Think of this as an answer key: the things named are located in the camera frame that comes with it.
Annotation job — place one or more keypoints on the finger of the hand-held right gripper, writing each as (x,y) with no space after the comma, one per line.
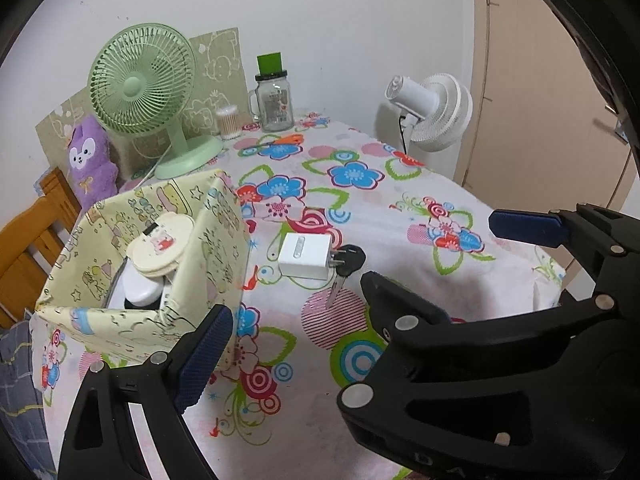
(525,227)

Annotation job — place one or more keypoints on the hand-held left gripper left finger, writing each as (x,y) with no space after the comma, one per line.
(200,360)

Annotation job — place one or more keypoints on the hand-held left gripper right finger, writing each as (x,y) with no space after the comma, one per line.
(400,310)

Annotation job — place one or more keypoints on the black key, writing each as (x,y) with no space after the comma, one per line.
(350,257)

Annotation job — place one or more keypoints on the white oval case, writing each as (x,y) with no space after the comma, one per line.
(145,287)

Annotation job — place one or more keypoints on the white charger adapter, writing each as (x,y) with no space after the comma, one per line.
(305,257)

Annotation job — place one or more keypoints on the yellow printed storage box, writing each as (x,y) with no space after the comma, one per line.
(220,240)

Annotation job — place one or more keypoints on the cream round bear mirror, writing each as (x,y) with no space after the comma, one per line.
(160,245)

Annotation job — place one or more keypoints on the floral tablecloth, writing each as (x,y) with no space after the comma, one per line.
(400,210)

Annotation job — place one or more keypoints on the beige wooden cabinet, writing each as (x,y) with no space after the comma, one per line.
(540,110)

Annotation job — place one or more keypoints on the white standing fan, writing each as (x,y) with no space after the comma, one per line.
(440,110)

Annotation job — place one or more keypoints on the blue plaid cloth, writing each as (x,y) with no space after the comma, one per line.
(20,385)

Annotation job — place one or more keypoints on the wooden chair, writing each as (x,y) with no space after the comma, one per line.
(30,240)

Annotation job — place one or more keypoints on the purple plush rabbit toy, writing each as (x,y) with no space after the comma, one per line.
(90,160)

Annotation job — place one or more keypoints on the cotton swab jar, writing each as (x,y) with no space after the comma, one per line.
(228,125)

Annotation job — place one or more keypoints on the glass jar mug green lid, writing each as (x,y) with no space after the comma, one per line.
(275,105)

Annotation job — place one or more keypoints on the beige printed board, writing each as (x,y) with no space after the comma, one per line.
(55,120)
(220,60)

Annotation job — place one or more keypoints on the green desk fan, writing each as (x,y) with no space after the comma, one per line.
(135,85)

